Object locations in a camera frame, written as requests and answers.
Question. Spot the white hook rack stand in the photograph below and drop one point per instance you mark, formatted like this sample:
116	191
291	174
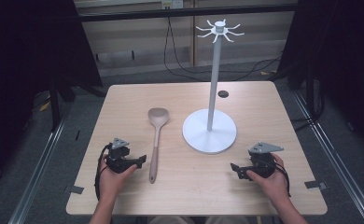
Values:
210	124

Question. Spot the person's left hand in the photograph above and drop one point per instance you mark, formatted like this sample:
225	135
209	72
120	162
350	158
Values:
111	182

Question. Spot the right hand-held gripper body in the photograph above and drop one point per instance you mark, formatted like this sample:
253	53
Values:
261	163

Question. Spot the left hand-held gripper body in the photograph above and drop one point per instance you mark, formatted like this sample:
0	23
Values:
118	161

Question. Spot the yellow floor tape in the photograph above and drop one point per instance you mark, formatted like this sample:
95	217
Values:
44	106
268	73

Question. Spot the wooden spoon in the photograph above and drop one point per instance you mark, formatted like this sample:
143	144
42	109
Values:
156	140

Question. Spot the metal floor rail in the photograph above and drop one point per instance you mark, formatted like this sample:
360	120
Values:
37	174
338	168

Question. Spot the dark round table grommet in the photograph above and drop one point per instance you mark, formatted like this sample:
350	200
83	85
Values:
223	94

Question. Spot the black curtain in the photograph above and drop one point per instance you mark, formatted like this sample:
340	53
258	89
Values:
24	62
345	46

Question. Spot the black horizontal bar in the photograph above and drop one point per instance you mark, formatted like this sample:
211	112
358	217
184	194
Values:
183	13

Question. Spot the white wall socket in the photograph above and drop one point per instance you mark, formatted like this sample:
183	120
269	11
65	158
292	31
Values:
172	3

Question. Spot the grey tape piece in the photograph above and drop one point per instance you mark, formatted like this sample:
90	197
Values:
315	185
75	189

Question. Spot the person's right hand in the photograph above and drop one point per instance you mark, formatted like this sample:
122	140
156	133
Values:
273	185

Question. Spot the black stand leg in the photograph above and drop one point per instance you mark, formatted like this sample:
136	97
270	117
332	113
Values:
54	109

